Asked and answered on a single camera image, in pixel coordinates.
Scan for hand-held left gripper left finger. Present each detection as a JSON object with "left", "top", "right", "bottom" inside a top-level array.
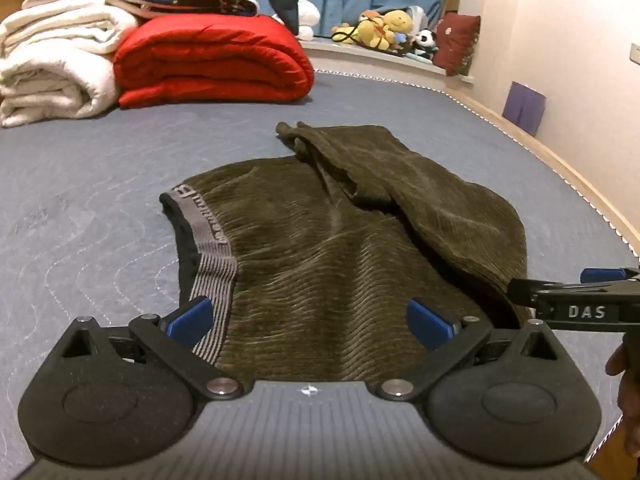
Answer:
[{"left": 59, "top": 296, "right": 245, "bottom": 402}]

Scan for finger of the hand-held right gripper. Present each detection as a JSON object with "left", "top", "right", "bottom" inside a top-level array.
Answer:
[
  {"left": 507, "top": 279, "right": 640, "bottom": 306},
  {"left": 580, "top": 267, "right": 640, "bottom": 285}
]

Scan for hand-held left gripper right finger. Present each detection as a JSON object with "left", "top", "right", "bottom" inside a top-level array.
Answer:
[{"left": 375, "top": 299, "right": 559, "bottom": 402}]

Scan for olive corduroy pants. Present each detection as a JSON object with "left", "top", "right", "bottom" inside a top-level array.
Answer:
[{"left": 160, "top": 121, "right": 533, "bottom": 386}]

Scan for person's right hand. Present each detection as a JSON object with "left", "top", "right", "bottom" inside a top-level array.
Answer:
[{"left": 606, "top": 334, "right": 640, "bottom": 411}]

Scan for red cushion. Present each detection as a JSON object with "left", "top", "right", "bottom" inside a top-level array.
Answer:
[{"left": 432, "top": 13, "right": 482, "bottom": 77}]

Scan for red folded duvet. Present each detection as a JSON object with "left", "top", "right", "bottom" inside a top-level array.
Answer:
[{"left": 112, "top": 14, "right": 316, "bottom": 109}]

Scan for white window sill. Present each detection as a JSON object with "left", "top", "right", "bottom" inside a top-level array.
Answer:
[{"left": 300, "top": 39, "right": 474, "bottom": 84}]

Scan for panda plush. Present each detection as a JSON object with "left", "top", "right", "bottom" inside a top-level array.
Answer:
[{"left": 412, "top": 29, "right": 439, "bottom": 59}]

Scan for white folded blanket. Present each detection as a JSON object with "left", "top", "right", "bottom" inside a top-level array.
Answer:
[
  {"left": 0, "top": 0, "right": 140, "bottom": 57},
  {"left": 0, "top": 50, "right": 122, "bottom": 128}
]

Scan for yellow bear plush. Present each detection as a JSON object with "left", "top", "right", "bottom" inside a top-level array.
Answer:
[{"left": 382, "top": 10, "right": 416, "bottom": 47}]

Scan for yellow plush toy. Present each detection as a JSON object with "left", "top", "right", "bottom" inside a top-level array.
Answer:
[{"left": 356, "top": 10, "right": 396, "bottom": 51}]

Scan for white plush toy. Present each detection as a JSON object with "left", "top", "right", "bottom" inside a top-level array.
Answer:
[{"left": 296, "top": 0, "right": 321, "bottom": 42}]

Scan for purple wall plate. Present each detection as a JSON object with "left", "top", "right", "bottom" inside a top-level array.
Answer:
[{"left": 502, "top": 81, "right": 546, "bottom": 139}]

